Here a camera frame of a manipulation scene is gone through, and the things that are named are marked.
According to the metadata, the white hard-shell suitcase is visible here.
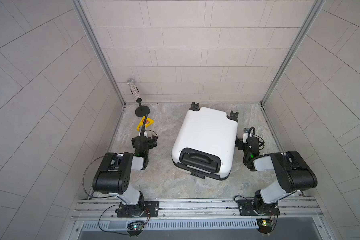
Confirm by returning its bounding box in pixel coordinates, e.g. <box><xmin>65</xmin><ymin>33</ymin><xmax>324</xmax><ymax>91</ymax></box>
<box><xmin>172</xmin><ymin>102</ymin><xmax>239</xmax><ymax>181</ymax></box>

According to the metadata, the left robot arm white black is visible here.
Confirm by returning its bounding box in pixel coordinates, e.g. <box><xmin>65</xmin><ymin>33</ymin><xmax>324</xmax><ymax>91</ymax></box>
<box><xmin>92</xmin><ymin>134</ymin><xmax>159</xmax><ymax>218</ymax></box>

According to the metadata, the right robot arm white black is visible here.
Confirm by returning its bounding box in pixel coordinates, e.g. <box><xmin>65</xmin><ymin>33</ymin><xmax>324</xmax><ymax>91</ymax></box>
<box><xmin>234</xmin><ymin>127</ymin><xmax>318</xmax><ymax>217</ymax></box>

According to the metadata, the yellow triangular plastic piece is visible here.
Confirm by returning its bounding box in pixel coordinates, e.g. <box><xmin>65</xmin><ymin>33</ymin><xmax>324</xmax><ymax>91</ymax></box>
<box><xmin>137</xmin><ymin>116</ymin><xmax>155</xmax><ymax>133</ymax></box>

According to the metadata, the right circuit board with LED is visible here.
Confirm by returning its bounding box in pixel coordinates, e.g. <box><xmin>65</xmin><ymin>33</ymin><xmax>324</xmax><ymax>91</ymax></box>
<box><xmin>257</xmin><ymin>219</ymin><xmax>274</xmax><ymax>234</ymax></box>

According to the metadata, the circuit board with led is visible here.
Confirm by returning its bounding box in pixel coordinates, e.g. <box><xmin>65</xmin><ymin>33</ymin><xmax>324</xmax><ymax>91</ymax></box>
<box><xmin>257</xmin><ymin>219</ymin><xmax>274</xmax><ymax>234</ymax></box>
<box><xmin>127</xmin><ymin>221</ymin><xmax>145</xmax><ymax>231</ymax></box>

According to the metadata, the left circuit board with LED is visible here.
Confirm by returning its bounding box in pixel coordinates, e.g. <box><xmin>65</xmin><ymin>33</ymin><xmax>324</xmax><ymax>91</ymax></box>
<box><xmin>127</xmin><ymin>221</ymin><xmax>145</xmax><ymax>231</ymax></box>

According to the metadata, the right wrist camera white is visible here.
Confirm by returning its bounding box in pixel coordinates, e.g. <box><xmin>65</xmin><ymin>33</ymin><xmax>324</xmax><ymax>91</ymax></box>
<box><xmin>243</xmin><ymin>128</ymin><xmax>250</xmax><ymax>143</ymax></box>

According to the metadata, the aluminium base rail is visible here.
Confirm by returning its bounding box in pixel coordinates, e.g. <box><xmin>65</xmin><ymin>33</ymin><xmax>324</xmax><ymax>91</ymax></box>
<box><xmin>68</xmin><ymin>197</ymin><xmax>324</xmax><ymax>221</ymax></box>

